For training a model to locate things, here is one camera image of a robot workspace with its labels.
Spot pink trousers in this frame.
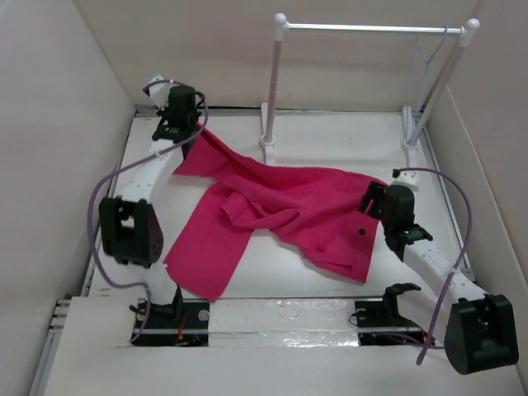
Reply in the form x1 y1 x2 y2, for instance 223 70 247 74
163 130 378 302

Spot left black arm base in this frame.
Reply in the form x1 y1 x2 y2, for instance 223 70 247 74
130 299 210 347

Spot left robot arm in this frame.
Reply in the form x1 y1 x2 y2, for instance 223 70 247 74
99 77 204 328

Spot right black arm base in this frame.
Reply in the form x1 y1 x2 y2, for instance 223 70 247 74
348 283 427 347

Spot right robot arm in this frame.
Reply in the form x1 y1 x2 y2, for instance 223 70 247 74
359 181 519 375

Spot white clothes rack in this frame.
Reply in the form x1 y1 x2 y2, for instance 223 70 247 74
259 13 480 186

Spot silver taped centre panel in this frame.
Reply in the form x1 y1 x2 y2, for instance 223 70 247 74
208 298 360 348

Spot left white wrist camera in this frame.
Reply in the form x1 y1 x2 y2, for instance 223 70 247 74
143 73 172 110

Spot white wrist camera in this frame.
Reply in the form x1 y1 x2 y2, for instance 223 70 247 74
143 73 172 110
391 169 419 189

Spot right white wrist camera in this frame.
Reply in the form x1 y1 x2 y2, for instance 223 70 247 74
391 169 419 189

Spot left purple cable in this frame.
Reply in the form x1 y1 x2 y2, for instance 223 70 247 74
87 78 210 343

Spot light blue wire hanger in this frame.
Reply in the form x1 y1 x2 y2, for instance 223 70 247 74
403 25 449 147

